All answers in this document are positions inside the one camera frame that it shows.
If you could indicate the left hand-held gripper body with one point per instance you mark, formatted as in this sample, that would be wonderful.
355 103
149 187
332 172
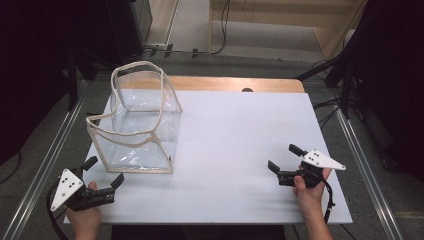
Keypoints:
68 188

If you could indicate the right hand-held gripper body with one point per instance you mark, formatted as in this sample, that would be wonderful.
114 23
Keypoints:
311 171

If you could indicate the clear bag with beige trim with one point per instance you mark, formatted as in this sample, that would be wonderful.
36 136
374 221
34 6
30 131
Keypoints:
136 133

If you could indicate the person's right hand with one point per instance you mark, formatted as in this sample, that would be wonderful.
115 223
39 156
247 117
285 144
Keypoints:
308 198

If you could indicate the person's left hand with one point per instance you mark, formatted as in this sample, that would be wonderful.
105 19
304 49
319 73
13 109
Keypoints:
85 216

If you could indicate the white table board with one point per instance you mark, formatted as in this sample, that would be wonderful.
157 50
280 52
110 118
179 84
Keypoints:
250 133

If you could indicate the black stand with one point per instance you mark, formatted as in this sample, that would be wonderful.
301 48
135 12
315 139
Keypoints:
71 83

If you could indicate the person's dark lap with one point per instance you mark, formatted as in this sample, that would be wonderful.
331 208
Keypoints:
200 232

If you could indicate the wooden table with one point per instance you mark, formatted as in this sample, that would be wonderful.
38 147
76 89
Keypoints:
216 84

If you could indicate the dark curtain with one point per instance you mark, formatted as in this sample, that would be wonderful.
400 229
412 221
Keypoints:
393 83
33 66

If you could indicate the light wooden shelf unit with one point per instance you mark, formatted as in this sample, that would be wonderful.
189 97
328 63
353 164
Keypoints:
283 20

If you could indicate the dark cabinet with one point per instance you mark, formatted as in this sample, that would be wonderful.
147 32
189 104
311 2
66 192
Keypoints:
133 26

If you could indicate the aluminium floor rail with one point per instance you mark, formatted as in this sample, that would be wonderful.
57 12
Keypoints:
43 170
366 173

